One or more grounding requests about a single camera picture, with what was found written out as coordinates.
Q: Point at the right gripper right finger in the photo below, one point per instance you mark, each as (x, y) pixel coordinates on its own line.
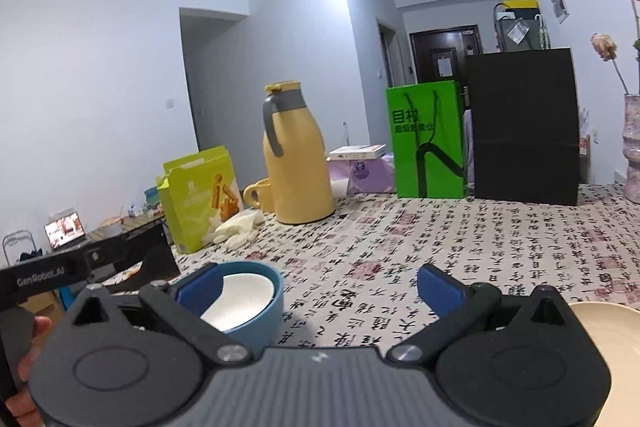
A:
(489, 352)

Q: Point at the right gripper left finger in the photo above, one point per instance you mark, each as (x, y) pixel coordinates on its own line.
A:
(147, 353)

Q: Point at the cream round plate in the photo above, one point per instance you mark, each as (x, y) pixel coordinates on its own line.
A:
(615, 331)

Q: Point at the blue bowl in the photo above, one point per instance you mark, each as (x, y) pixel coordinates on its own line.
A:
(200, 289)

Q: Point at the person's left hand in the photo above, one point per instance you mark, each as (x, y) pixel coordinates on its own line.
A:
(22, 406)

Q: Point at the open laptop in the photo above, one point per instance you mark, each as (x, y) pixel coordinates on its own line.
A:
(65, 230)

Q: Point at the folding side table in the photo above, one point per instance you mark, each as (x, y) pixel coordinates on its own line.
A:
(125, 224)

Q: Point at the white rubber gloves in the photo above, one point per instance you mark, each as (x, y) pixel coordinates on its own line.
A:
(237, 231)

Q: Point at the calligraphy print tablecloth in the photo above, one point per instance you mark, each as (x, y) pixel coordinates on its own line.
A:
(350, 280)

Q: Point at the yellow-green cereal box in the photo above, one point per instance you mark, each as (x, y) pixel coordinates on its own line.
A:
(198, 193)

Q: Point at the yellow mug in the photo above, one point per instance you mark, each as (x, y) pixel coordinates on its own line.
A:
(259, 196)

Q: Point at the purple tissue pack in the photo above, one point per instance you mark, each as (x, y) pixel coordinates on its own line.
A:
(372, 176)

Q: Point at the black paper bag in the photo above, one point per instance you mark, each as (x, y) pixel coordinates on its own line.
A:
(525, 126)

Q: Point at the pink ceramic vase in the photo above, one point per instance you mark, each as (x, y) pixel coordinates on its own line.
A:
(631, 147)

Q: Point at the yellow thermos jug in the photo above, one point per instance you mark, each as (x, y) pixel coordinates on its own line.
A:
(295, 157)

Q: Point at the green paper bag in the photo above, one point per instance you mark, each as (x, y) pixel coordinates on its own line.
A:
(427, 139)

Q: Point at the white flat box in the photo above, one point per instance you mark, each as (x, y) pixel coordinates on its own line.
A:
(357, 152)

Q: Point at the dark entrance door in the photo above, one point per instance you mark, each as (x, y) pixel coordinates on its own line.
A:
(442, 54)

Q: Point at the grey refrigerator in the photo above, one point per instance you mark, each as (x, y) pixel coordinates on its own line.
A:
(519, 26)

